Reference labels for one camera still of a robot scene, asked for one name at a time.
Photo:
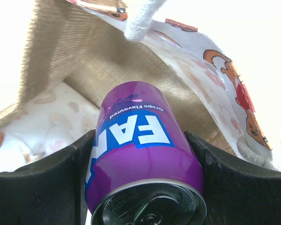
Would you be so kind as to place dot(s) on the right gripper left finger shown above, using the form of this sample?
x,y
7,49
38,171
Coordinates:
x,y
49,191

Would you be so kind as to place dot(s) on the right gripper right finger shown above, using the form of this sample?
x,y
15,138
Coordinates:
x,y
237,192

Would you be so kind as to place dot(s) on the purple soda can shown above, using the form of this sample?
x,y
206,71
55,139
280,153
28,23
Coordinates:
x,y
142,170

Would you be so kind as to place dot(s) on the patterned canvas tote bag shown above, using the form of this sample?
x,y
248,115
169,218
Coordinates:
x,y
58,62

